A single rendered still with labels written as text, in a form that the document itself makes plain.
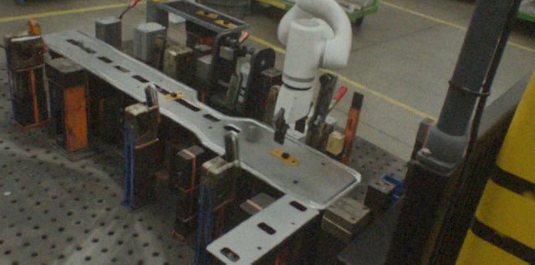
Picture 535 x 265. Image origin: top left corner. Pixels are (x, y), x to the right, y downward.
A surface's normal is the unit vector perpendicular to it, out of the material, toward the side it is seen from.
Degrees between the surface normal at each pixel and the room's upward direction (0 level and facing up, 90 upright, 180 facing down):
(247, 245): 0
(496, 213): 90
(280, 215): 0
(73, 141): 90
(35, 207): 0
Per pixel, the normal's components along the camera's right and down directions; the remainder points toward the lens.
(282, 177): 0.12, -0.88
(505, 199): -0.64, 0.29
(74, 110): 0.76, 0.38
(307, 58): 0.02, 0.47
